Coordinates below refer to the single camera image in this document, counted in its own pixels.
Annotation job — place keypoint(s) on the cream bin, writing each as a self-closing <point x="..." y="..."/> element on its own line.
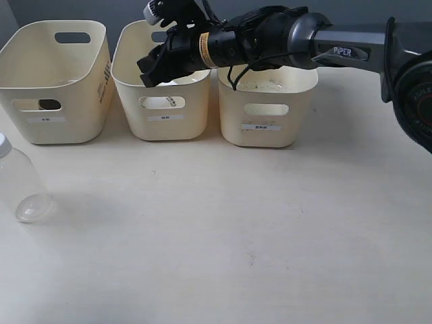
<point x="188" y="120"/>
<point x="267" y="108"/>
<point x="56" y="83"/>

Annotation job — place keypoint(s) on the cream bin left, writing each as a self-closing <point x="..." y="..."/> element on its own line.
<point x="56" y="83"/>

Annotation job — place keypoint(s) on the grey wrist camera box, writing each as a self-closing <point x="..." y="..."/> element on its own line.
<point x="157" y="11"/>

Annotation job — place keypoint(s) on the cream bin right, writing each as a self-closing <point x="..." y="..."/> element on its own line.
<point x="267" y="108"/>

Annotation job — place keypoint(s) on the cream bin middle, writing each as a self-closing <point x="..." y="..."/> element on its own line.
<point x="188" y="120"/>

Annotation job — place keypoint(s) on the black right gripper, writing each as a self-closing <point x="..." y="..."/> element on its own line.
<point x="188" y="50"/>

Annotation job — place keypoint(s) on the clear bottle white cap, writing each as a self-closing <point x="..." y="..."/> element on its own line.
<point x="22" y="189"/>

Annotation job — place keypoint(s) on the white paper cup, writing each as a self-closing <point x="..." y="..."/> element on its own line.
<point x="158" y="102"/>

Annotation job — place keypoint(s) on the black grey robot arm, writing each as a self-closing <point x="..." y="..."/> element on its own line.
<point x="274" y="36"/>

